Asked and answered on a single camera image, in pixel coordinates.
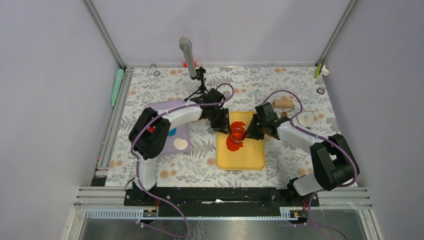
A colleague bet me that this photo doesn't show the grey microphone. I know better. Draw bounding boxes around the grey microphone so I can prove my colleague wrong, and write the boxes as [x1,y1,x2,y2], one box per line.
[178,36,197,80]

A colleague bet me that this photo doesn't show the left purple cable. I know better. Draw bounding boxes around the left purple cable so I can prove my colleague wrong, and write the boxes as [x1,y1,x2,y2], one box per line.
[129,82,235,239]

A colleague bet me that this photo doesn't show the flat white dough disc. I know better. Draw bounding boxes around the flat white dough disc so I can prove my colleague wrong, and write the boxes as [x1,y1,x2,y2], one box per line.
[173,138,189,150]

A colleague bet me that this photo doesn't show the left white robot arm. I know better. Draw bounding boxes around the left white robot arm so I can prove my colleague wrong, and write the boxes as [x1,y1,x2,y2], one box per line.
[128,88,232,206]

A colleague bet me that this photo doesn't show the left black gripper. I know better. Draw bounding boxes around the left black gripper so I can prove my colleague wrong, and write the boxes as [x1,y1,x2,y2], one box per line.
[208,107,232,135]

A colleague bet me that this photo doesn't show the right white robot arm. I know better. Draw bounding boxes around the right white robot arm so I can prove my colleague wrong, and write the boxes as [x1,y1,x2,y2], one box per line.
[245,102,359,206]

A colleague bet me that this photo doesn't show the round metal cutter ring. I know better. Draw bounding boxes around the round metal cutter ring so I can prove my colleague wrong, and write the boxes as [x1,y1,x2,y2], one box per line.
[230,128,246,145]

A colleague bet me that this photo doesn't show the white corner clip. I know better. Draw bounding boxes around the white corner clip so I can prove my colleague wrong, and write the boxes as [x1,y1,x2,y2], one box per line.
[314,63,330,78]

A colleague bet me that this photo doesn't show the red dough ball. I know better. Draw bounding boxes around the red dough ball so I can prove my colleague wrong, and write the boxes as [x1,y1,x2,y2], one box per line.
[226,121,246,152]

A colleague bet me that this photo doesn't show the purple cable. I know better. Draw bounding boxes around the purple cable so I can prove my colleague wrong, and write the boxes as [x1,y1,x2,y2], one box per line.
[263,90,359,240]
[129,82,235,239]

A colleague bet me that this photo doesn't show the purple tray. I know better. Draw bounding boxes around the purple tray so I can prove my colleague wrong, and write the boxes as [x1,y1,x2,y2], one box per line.
[144,99,191,157]

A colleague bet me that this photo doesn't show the flat red dough disc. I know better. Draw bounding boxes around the flat red dough disc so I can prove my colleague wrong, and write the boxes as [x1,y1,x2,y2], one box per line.
[147,126,156,133]

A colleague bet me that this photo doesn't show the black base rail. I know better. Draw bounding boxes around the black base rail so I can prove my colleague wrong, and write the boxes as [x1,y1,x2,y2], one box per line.
[123,186,320,218]

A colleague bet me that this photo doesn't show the wooden dough roller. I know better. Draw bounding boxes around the wooden dough roller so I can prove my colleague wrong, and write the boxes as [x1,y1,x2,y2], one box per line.
[272,99,295,117]

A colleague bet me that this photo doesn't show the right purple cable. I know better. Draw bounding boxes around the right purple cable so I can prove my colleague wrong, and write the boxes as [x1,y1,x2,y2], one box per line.
[263,90,359,240]

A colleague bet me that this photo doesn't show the black mini tripod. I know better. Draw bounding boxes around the black mini tripod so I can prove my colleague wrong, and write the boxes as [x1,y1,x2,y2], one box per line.
[184,66,209,102]

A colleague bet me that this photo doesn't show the metal dough scraper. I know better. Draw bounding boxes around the metal dough scraper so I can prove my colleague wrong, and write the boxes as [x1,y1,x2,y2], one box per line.
[296,111,315,129]

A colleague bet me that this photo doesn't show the flat blue dough disc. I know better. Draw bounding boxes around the flat blue dough disc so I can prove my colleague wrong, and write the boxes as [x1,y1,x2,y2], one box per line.
[168,128,177,137]

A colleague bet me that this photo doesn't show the yellow tray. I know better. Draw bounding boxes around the yellow tray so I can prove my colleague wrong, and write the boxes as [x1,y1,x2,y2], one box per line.
[216,111,266,171]

